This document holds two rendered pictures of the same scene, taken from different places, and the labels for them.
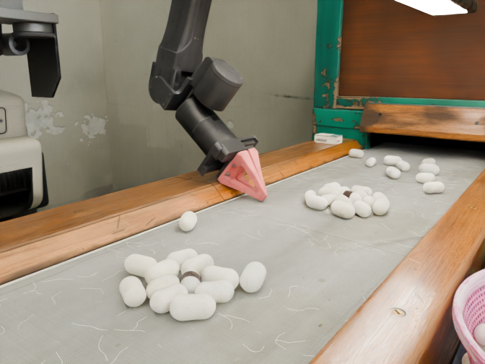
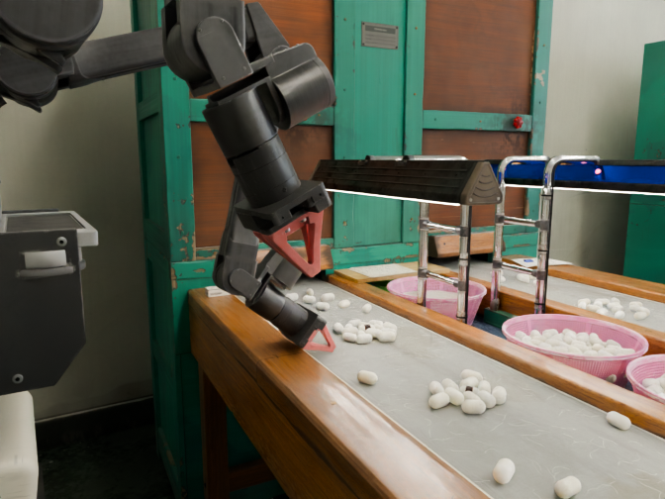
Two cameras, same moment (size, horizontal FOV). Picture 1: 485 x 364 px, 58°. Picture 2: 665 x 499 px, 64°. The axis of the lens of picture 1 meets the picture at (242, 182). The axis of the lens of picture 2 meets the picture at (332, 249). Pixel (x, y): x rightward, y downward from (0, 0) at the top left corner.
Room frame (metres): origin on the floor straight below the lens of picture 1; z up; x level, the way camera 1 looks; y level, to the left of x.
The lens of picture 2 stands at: (0.20, 0.86, 1.11)
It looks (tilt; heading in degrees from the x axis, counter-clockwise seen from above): 10 degrees down; 297
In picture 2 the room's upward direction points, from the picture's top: straight up
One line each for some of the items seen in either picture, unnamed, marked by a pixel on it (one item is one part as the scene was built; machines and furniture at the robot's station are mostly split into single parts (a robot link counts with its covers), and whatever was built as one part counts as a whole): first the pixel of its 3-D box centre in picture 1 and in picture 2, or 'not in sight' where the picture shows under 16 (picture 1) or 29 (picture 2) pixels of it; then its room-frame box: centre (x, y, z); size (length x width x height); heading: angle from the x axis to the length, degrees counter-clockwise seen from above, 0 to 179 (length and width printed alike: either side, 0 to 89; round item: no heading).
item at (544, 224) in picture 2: not in sight; (542, 244); (0.33, -0.60, 0.90); 0.20 x 0.19 x 0.45; 144
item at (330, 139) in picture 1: (328, 139); (218, 290); (1.07, -0.21, 0.77); 0.06 x 0.04 x 0.02; 54
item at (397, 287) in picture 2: not in sight; (434, 303); (0.59, -0.54, 0.72); 0.27 x 0.27 x 0.10
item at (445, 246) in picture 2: not in sight; (467, 244); (0.60, -0.97, 0.83); 0.30 x 0.06 x 0.07; 54
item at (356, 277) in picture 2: not in sight; (392, 271); (0.76, -0.67, 0.77); 0.33 x 0.15 x 0.01; 54
